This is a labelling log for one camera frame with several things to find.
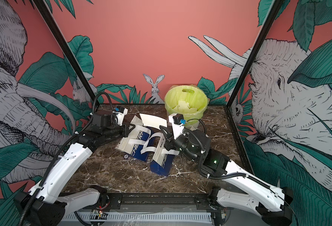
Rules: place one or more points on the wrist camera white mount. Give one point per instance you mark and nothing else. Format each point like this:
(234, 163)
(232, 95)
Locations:
(120, 113)
(177, 121)

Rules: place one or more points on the yellow-green plastic bin liner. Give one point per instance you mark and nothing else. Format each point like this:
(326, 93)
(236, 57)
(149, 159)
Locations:
(187, 100)

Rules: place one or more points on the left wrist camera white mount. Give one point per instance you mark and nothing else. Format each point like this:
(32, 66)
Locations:
(120, 113)

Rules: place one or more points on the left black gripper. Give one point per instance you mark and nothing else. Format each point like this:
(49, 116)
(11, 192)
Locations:
(125, 130)

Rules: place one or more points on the navy white paper bag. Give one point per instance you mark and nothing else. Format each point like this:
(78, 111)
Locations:
(162, 159)
(136, 140)

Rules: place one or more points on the white ribbed vent strip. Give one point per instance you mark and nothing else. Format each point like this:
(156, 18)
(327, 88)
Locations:
(198, 217)

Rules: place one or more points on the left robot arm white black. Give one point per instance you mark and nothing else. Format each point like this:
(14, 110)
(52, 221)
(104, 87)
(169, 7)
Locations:
(100, 130)

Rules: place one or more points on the white ribbed trash bin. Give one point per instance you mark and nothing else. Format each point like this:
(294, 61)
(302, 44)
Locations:
(193, 123)

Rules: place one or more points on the white receipt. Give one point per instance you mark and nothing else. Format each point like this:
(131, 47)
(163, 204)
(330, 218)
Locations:
(153, 121)

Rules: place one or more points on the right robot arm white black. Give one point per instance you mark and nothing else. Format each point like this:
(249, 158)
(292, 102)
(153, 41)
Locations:
(270, 203)

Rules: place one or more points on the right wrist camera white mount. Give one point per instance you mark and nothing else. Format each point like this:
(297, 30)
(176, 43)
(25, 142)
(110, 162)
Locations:
(177, 121)

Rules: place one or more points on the black mounting rail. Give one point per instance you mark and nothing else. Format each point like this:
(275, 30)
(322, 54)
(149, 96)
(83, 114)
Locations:
(154, 200)

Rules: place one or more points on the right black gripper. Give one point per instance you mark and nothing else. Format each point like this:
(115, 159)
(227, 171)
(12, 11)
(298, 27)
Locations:
(171, 143)

